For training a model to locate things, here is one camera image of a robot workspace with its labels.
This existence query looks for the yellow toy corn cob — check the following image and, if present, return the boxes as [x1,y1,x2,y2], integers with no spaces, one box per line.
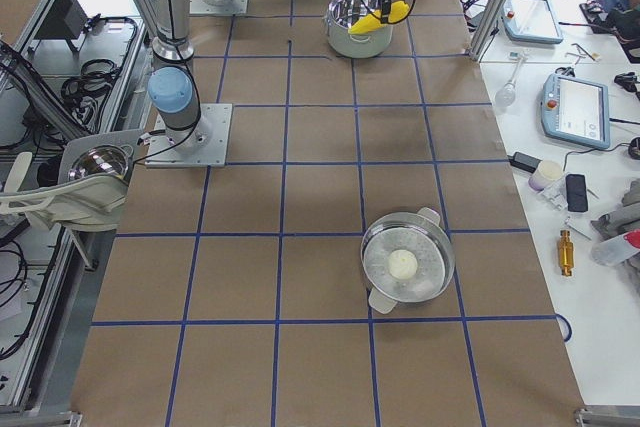
[348,1,410,35]

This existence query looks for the white pot with steel interior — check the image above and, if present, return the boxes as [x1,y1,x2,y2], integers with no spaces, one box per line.
[324,0,393,59]

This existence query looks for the steel steamer pot with bun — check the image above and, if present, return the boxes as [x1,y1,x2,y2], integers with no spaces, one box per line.
[360,207,455,314]

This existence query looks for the far teach pendant tablet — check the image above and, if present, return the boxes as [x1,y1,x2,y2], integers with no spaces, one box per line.
[502,0,564,45]

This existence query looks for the teach pendant tablet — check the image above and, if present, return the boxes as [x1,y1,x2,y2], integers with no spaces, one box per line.
[502,0,564,45]
[540,73,611,150]

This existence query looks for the black power adapter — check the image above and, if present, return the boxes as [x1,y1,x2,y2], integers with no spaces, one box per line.
[508,151,541,173]

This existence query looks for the near teach pendant tablet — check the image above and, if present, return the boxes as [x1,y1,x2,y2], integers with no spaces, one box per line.
[540,73,611,150]

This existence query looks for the white purple cup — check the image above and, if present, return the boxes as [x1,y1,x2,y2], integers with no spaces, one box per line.
[528,160,564,192]

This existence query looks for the white steamed bun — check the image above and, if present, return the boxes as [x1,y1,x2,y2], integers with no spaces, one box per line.
[387,249,418,280]

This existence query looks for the black phone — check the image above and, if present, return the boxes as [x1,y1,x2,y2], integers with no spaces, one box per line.
[565,174,589,213]

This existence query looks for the gold brass fitting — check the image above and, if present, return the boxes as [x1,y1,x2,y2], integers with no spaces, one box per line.
[557,229,574,277]

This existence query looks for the steel bowl on tray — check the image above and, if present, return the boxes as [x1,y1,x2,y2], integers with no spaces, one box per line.
[67,145,130,181]

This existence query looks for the black monitor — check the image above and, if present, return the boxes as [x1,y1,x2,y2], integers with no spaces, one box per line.
[34,0,88,52]

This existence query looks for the white chair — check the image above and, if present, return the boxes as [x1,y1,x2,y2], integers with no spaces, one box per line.
[1,152,128,232]

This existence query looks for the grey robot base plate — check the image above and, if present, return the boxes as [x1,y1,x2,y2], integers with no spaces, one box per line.
[144,103,233,168]

